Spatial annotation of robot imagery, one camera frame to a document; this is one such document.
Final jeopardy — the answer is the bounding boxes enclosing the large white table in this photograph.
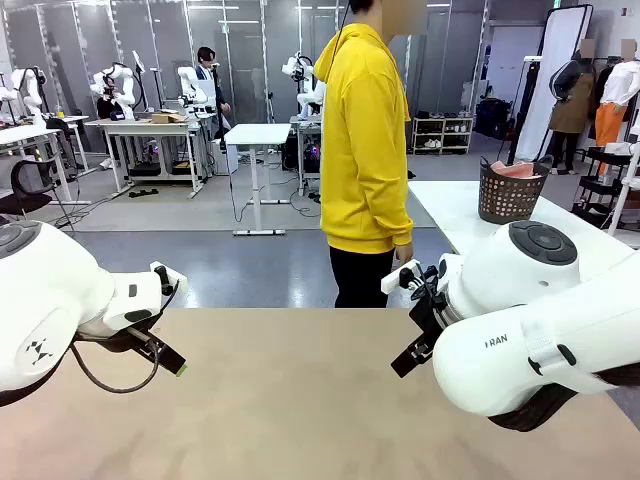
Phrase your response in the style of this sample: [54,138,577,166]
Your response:
[407,179,640,261]

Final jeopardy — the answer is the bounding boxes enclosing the grey robot stand table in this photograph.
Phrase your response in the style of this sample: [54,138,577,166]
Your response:
[288,115,324,197]

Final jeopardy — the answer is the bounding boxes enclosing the white shoe shelf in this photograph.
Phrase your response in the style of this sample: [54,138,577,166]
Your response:
[412,115,475,156]

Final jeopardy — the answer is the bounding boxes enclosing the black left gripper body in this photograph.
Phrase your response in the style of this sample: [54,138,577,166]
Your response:
[74,319,164,354]

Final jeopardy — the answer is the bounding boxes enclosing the figure in brown apron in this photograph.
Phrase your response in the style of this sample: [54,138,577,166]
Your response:
[548,38,599,176]

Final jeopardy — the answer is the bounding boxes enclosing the long white robot desk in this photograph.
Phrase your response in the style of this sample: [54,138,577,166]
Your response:
[84,117,207,200]

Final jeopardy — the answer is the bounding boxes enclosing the small white standing desk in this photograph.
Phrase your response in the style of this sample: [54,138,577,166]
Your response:
[224,123,292,237]

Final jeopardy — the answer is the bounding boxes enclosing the pink terry towel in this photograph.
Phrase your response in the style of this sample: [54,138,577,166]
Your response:
[488,159,549,181]

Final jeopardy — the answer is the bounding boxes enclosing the white desk with clutter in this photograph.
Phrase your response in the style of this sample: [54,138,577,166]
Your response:
[0,114,92,206]

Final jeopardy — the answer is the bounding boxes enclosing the white metal rack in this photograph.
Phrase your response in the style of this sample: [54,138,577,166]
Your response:
[607,142,640,236]

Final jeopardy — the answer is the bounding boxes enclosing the black utility cart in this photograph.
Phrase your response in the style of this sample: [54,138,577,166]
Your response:
[572,144,640,231]

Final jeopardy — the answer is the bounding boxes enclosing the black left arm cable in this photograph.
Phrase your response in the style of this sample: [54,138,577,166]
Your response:
[69,327,161,395]

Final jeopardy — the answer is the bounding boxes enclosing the thin black neck cord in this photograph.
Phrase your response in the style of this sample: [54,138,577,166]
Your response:
[337,0,354,59]

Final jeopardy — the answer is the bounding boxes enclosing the person's right forearm yellow sleeve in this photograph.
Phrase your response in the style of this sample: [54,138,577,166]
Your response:
[367,164,415,250]

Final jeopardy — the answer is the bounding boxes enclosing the figure in orange trousers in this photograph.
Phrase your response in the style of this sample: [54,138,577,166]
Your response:
[594,38,640,176]

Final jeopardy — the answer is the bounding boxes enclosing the black luggage bag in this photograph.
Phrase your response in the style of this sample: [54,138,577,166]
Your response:
[474,97,515,141]

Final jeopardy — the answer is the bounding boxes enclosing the seated person black clothes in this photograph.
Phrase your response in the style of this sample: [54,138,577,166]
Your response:
[96,74,125,121]

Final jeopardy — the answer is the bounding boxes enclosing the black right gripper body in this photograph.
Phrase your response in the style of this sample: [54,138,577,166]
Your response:
[407,288,452,352]

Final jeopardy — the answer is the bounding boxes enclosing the person in yellow hoodie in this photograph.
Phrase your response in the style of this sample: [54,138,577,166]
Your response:
[313,0,416,309]

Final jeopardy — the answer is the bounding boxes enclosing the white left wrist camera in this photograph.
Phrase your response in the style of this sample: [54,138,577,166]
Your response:
[149,260,189,297]

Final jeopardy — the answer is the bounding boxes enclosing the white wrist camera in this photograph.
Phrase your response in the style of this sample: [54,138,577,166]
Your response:
[380,259,439,301]
[149,260,189,297]

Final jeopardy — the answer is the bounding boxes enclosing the dark perforated plastic basket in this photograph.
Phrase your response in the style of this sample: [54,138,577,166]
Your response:
[478,155,552,225]

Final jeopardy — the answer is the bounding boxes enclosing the standing person dark vest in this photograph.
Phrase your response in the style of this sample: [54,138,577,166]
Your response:
[196,46,233,141]

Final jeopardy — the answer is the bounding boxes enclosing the tall white reflector panel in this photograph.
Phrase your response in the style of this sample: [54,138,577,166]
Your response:
[513,3,595,164]

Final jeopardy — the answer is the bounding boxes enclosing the black office chair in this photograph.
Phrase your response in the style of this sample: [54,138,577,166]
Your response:
[0,159,77,236]

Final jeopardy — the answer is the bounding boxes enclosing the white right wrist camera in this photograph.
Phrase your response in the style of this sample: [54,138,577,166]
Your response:
[380,259,439,301]

